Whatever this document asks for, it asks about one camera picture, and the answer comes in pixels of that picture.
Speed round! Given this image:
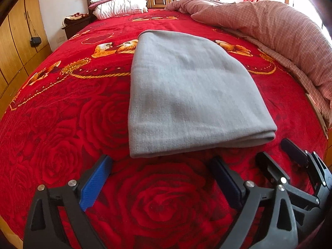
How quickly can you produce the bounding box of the pink checked quilt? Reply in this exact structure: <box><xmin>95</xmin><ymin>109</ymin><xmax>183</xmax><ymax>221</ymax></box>
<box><xmin>165</xmin><ymin>0</ymin><xmax>332</xmax><ymax>135</ymax></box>

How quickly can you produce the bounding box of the pink striped pillow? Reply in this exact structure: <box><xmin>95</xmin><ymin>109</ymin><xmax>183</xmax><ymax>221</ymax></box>
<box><xmin>89</xmin><ymin>0</ymin><xmax>149</xmax><ymax>9</ymax></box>

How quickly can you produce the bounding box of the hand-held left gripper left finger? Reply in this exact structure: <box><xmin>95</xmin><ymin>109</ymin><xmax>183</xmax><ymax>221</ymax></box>
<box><xmin>23</xmin><ymin>154</ymin><xmax>114</xmax><ymax>249</ymax></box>

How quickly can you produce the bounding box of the folded cloth on nightstand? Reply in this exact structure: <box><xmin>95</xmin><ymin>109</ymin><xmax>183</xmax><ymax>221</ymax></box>
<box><xmin>64</xmin><ymin>13</ymin><xmax>88</xmax><ymax>23</ymax></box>

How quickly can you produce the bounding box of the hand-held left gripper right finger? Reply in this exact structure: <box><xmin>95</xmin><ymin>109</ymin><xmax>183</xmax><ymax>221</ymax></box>
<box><xmin>209</xmin><ymin>157</ymin><xmax>299</xmax><ymax>249</ymax></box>

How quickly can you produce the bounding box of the dark wooden nightstand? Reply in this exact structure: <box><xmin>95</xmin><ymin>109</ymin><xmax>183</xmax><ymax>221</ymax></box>
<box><xmin>61</xmin><ymin>16</ymin><xmax>91</xmax><ymax>40</ymax></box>

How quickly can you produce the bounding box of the red printed blanket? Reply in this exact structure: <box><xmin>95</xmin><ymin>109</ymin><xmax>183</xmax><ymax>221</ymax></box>
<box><xmin>0</xmin><ymin>9</ymin><xmax>328</xmax><ymax>249</ymax></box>

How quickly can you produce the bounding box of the small black bag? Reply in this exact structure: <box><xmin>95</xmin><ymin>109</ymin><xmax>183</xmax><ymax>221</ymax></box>
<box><xmin>25</xmin><ymin>11</ymin><xmax>42</xmax><ymax>48</ymax></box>

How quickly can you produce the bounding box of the wooden wardrobe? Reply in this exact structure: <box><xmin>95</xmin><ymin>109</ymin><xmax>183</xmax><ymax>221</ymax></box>
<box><xmin>0</xmin><ymin>0</ymin><xmax>52</xmax><ymax>112</ymax></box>

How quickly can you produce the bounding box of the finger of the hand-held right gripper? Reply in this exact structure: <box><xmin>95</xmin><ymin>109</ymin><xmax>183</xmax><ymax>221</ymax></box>
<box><xmin>281</xmin><ymin>138</ymin><xmax>332</xmax><ymax>195</ymax></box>
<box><xmin>255</xmin><ymin>151</ymin><xmax>321</xmax><ymax>212</ymax></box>

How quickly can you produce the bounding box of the grey blanket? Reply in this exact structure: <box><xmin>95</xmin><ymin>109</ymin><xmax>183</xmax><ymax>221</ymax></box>
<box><xmin>128</xmin><ymin>30</ymin><xmax>278</xmax><ymax>159</ymax></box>

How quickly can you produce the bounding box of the wooden bed rail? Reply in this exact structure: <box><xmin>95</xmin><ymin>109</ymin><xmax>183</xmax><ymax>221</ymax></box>
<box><xmin>305</xmin><ymin>92</ymin><xmax>328</xmax><ymax>135</ymax></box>

